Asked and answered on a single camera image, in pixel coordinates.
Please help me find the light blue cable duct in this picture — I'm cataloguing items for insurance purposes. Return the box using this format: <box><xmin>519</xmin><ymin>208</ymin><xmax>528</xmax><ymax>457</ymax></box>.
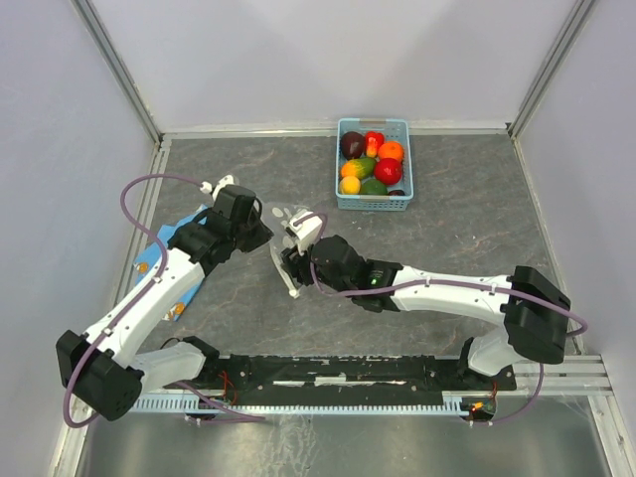
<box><xmin>131</xmin><ymin>385</ymin><xmax>491</xmax><ymax>416</ymax></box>

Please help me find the dark maroon toy fruit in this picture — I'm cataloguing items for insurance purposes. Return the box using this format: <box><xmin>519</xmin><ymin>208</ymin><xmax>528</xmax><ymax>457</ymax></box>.
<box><xmin>339</xmin><ymin>131</ymin><xmax>367</xmax><ymax>160</ymax></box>

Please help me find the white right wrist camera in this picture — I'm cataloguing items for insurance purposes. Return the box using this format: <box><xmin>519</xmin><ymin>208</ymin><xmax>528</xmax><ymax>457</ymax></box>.
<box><xmin>282</xmin><ymin>209</ymin><xmax>327</xmax><ymax>254</ymax></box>

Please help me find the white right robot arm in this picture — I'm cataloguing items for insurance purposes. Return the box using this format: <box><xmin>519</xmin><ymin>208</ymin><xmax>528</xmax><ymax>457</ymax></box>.
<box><xmin>271</xmin><ymin>236</ymin><xmax>570</xmax><ymax>389</ymax></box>

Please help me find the red toy apple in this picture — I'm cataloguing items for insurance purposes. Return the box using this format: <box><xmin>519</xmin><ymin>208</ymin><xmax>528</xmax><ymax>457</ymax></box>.
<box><xmin>374</xmin><ymin>158</ymin><xmax>402</xmax><ymax>186</ymax></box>

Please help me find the orange toy fruit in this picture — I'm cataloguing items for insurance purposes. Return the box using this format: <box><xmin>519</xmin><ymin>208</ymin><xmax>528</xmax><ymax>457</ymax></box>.
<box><xmin>378</xmin><ymin>141</ymin><xmax>404</xmax><ymax>162</ymax></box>

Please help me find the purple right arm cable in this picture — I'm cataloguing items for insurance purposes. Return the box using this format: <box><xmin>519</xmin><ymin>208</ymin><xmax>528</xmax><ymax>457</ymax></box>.
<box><xmin>292</xmin><ymin>212</ymin><xmax>589</xmax><ymax>427</ymax></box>

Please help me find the green yellow toy mango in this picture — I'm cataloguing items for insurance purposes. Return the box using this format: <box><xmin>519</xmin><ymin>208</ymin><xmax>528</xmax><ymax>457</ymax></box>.
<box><xmin>340</xmin><ymin>157</ymin><xmax>377</xmax><ymax>180</ymax></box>

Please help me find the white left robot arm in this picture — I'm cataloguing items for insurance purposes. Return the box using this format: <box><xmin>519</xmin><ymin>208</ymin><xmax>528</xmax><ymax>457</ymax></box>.
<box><xmin>56</xmin><ymin>184</ymin><xmax>272</xmax><ymax>421</ymax></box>

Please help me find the green toy lime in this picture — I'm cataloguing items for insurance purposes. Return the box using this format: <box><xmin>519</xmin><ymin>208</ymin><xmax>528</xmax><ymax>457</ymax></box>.
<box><xmin>359</xmin><ymin>179</ymin><xmax>389</xmax><ymax>196</ymax></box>

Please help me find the light blue plastic basket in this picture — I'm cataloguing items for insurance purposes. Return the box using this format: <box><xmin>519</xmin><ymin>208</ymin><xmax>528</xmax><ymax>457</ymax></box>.
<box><xmin>335</xmin><ymin>118</ymin><xmax>413</xmax><ymax>212</ymax></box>

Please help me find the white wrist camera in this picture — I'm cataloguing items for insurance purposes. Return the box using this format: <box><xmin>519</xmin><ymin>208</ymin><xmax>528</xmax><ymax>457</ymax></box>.
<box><xmin>199</xmin><ymin>174</ymin><xmax>239</xmax><ymax>202</ymax></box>
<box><xmin>282</xmin><ymin>209</ymin><xmax>327</xmax><ymax>254</ymax></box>

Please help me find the clear dotted zip top bag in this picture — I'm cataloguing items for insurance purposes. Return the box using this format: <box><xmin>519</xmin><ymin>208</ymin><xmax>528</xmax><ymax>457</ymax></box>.
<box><xmin>263</xmin><ymin>203</ymin><xmax>311</xmax><ymax>299</ymax></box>

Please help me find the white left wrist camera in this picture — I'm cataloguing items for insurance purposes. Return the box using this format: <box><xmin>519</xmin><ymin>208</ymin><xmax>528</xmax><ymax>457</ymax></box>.
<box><xmin>199</xmin><ymin>174</ymin><xmax>239</xmax><ymax>202</ymax></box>

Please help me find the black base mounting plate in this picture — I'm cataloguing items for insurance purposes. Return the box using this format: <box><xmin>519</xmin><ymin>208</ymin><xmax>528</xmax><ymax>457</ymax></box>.
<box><xmin>189</xmin><ymin>355</ymin><xmax>517</xmax><ymax>403</ymax></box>

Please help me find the red yellow toy pepper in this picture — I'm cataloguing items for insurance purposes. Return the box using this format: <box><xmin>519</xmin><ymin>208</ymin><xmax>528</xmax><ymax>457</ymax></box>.
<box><xmin>365</xmin><ymin>131</ymin><xmax>385</xmax><ymax>158</ymax></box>

